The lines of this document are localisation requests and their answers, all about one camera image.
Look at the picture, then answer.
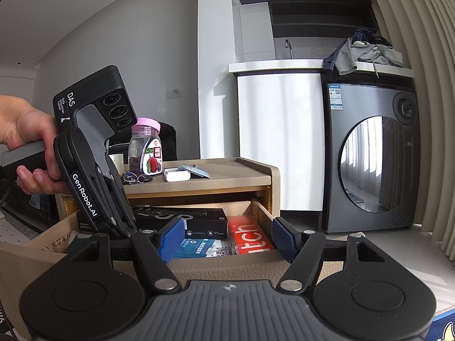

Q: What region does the green box in drawer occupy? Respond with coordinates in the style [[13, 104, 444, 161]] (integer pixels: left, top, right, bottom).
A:
[[66, 234, 91, 254]]

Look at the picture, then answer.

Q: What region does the red orange box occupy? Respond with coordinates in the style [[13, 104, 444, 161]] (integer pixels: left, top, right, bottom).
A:
[[227, 216, 274, 255]]

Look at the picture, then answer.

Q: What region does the clear tape roll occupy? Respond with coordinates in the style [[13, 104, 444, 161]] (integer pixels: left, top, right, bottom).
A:
[[109, 154, 125, 175]]

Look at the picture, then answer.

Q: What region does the small white box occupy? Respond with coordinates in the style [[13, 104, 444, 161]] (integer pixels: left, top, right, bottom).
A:
[[164, 168, 191, 182]]

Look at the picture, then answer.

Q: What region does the person's left hand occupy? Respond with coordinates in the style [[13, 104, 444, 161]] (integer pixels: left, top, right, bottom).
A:
[[1, 95, 71, 195]]

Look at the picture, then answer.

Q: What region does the beige leather drawer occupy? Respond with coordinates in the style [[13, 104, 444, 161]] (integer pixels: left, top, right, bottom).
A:
[[0, 200, 360, 341]]

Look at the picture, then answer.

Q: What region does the chrome faucet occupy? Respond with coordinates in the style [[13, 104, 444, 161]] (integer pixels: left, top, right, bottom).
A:
[[285, 39, 294, 59]]

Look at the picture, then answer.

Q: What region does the beige pleated curtain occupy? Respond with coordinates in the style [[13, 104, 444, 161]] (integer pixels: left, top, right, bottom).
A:
[[374, 0, 454, 260]]

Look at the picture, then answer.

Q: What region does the blue booklet in drawer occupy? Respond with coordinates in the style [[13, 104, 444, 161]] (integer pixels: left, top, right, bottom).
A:
[[173, 239, 216, 259]]

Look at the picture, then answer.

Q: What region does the beige leather nightstand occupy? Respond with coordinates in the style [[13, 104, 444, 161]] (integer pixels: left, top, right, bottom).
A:
[[55, 156, 281, 221]]

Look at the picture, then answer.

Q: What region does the grey front-load washing machine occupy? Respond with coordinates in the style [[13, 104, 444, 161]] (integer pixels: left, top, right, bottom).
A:
[[323, 74, 420, 233]]

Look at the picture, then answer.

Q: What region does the pile of grey clothes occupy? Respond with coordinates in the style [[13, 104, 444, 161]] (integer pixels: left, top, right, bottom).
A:
[[323, 28, 405, 76]]

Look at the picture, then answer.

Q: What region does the bunch of keys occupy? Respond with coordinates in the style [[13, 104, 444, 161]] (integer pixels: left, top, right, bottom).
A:
[[122, 171, 154, 185]]

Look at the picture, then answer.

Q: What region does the long black product box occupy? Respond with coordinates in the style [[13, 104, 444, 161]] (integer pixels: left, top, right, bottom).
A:
[[132, 205, 228, 239]]

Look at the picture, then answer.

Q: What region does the pink lid plastic jar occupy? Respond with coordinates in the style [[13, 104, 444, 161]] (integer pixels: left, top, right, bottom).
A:
[[128, 118, 163, 176]]

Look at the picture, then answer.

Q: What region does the white counter cabinet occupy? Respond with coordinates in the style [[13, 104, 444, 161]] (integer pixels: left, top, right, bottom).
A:
[[228, 59, 411, 219]]

